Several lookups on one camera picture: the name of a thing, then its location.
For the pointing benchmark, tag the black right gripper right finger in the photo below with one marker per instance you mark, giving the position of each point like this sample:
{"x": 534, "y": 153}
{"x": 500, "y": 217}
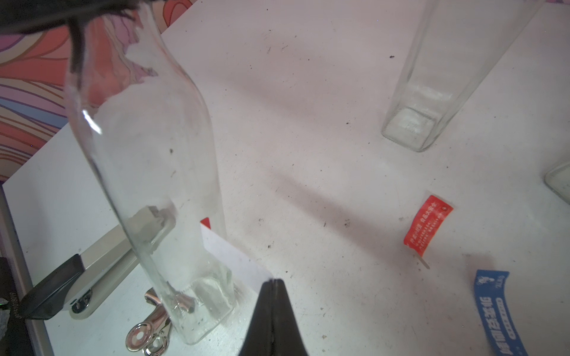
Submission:
{"x": 287, "y": 339}

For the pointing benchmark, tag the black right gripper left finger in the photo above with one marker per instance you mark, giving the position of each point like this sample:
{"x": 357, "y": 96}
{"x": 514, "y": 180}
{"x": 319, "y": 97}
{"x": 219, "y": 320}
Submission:
{"x": 259, "y": 337}

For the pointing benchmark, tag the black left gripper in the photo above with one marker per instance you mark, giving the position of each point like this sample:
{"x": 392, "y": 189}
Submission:
{"x": 33, "y": 16}

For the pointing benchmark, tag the clear glass bottle black cap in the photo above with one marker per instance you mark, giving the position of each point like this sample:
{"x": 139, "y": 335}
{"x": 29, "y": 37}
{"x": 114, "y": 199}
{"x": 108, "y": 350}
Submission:
{"x": 147, "y": 134}

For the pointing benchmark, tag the blue white bottle label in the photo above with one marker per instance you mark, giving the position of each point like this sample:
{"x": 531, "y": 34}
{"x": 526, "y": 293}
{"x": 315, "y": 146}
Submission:
{"x": 489, "y": 293}

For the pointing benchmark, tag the clear square bottle with cork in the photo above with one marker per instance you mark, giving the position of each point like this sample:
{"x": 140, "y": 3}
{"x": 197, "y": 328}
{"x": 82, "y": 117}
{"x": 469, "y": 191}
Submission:
{"x": 558, "y": 180}

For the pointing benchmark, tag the clear glass bottle cork stopper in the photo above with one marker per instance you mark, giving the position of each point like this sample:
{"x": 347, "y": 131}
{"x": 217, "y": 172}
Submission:
{"x": 456, "y": 46}

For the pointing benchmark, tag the small metal clip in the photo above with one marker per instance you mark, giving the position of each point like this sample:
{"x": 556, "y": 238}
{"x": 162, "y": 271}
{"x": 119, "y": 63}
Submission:
{"x": 152, "y": 335}

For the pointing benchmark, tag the black and beige flat tool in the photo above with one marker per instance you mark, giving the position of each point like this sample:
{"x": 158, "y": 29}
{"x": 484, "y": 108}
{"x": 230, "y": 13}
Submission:
{"x": 82, "y": 282}

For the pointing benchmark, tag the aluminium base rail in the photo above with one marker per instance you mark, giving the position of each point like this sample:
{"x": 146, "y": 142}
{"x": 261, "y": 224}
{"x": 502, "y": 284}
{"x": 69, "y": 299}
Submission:
{"x": 12, "y": 250}

